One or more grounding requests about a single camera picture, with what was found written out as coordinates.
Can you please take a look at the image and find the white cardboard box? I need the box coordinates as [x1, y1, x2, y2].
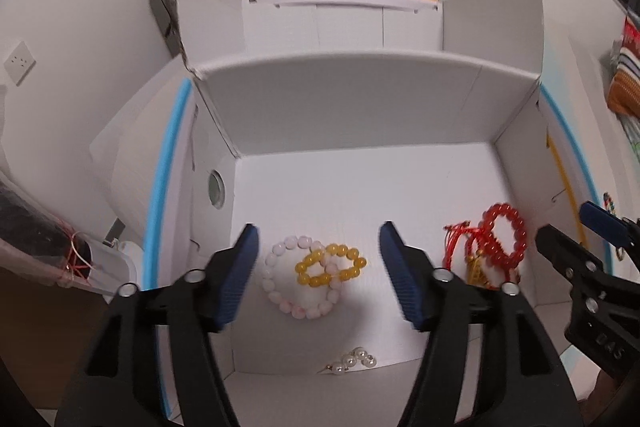
[90, 0, 617, 427]

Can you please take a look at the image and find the striped knitted cloth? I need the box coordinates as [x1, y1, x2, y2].
[606, 16, 640, 118]

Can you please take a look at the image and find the black bag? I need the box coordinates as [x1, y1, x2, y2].
[146, 0, 185, 58]

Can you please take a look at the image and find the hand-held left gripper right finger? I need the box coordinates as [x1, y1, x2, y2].
[377, 221, 586, 427]

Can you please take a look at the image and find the white pearl earring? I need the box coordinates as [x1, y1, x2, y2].
[324, 346, 379, 377]

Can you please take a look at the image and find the red bead bracelet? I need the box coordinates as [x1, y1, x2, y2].
[479, 203, 529, 269]

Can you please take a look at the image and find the yellow bead bracelet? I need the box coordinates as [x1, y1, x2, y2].
[294, 243, 367, 288]

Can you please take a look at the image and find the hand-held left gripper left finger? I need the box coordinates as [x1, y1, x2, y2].
[54, 222, 261, 427]

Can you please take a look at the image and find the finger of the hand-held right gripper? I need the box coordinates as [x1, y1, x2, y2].
[579, 201, 640, 254]
[535, 224, 640, 324]

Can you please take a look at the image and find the pink bead bracelet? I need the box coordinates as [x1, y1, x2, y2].
[259, 234, 352, 320]

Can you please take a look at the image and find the clear plastic bag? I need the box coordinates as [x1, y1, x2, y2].
[0, 167, 97, 290]

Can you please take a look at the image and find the white wall socket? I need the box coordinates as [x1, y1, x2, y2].
[4, 41, 37, 86]

